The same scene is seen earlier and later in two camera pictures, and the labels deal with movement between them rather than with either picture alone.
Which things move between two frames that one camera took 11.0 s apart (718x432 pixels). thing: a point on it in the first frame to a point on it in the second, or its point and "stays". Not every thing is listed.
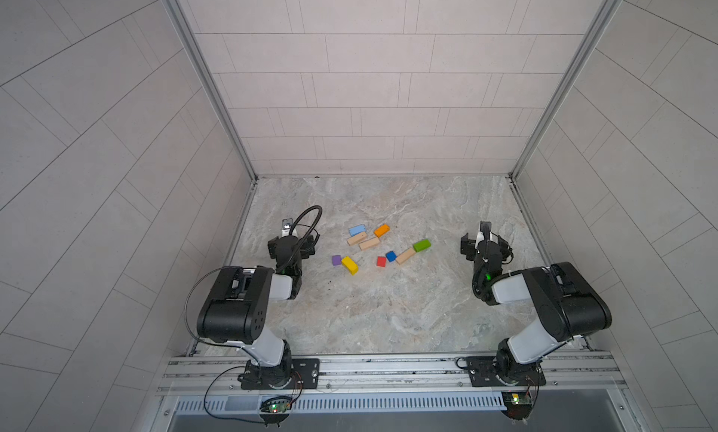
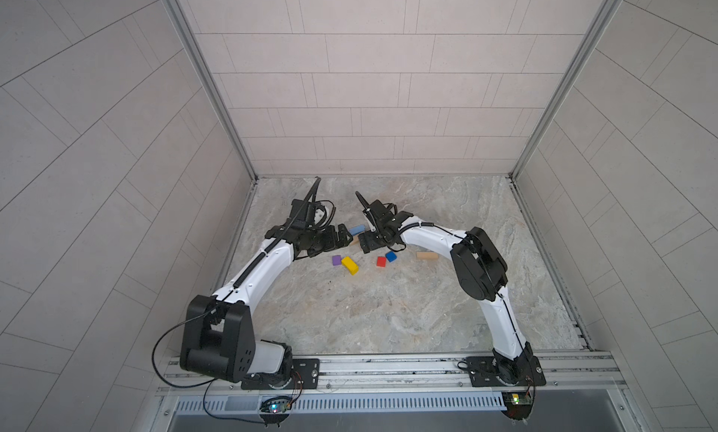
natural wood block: [406, 254] to [426, 255]
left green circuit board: [276, 406] stays
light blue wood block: [354, 231] stays
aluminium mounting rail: [395, 373] stays
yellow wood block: [351, 266] stays
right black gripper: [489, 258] to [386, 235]
